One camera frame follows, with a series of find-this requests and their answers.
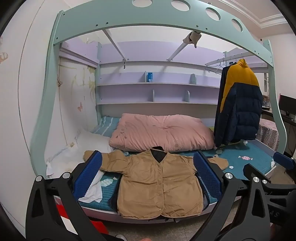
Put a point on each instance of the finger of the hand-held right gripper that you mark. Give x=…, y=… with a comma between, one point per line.
x=256, y=171
x=284, y=160

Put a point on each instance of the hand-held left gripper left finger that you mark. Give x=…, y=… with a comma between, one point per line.
x=89, y=177

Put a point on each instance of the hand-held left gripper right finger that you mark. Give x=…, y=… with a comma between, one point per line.
x=208, y=177

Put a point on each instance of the tan button-up jacket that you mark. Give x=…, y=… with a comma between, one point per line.
x=157, y=180

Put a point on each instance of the white cloth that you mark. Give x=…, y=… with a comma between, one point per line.
x=94, y=192

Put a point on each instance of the pink patterned table cover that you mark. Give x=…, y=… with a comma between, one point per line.
x=269, y=134

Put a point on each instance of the white crumpled sheet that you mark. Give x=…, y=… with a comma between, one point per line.
x=62, y=160

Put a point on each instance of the white pillow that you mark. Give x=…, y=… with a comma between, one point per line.
x=94, y=141

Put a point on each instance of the red and white object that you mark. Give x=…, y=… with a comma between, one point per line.
x=100, y=228

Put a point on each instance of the black monitor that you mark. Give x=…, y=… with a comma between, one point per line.
x=288, y=104

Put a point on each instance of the navy and yellow puffer jacket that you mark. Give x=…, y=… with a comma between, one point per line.
x=245, y=111

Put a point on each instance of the pink quilt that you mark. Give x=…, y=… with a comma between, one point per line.
x=161, y=129

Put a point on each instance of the small blue box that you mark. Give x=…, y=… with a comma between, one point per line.
x=149, y=77

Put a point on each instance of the grey hanging cloth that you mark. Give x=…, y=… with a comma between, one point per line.
x=191, y=38

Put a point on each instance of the purple wall shelf unit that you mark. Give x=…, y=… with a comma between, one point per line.
x=161, y=92

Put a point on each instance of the white clothes rail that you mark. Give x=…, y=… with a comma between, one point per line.
x=233, y=56

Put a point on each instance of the teal bunk bed frame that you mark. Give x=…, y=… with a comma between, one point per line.
x=76, y=25

